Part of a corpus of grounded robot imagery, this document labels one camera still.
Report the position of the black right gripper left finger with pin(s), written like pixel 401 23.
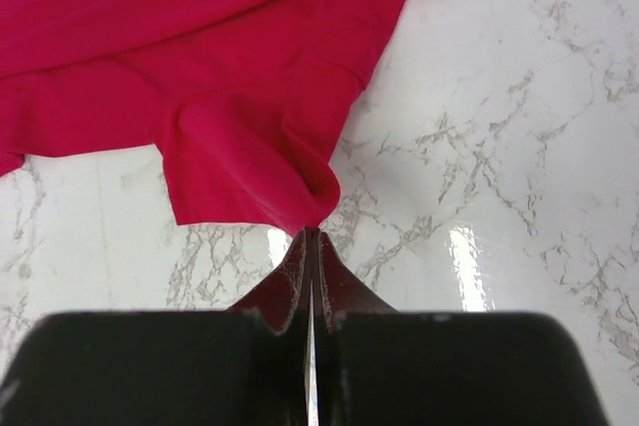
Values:
pixel 244 365

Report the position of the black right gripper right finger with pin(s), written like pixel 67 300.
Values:
pixel 380 366

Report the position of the bright red t-shirt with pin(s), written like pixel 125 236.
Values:
pixel 244 99

